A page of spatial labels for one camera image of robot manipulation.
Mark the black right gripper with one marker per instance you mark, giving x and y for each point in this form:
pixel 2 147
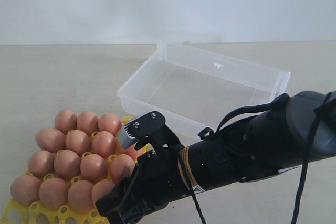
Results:
pixel 157 180

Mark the brown egg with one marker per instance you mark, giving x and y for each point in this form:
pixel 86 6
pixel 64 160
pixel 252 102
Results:
pixel 65 120
pixel 87 121
pixel 121 167
pixel 104 144
pixel 67 164
pixel 93 168
pixel 50 139
pixel 101 189
pixel 41 163
pixel 78 142
pixel 130 151
pixel 109 122
pixel 25 189
pixel 79 196

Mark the brown egg top back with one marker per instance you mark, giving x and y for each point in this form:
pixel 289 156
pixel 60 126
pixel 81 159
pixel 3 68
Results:
pixel 121 167

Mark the brown egg corner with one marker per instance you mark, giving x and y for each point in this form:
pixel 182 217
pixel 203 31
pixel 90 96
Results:
pixel 53 193

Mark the yellow plastic egg tray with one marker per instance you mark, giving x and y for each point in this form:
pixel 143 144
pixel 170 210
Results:
pixel 36 212

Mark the clear plastic container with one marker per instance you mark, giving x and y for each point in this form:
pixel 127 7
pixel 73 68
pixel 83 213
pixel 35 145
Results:
pixel 194 88

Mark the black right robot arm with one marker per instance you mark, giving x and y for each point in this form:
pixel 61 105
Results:
pixel 251 143

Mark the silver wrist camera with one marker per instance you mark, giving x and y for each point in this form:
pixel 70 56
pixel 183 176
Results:
pixel 149 128

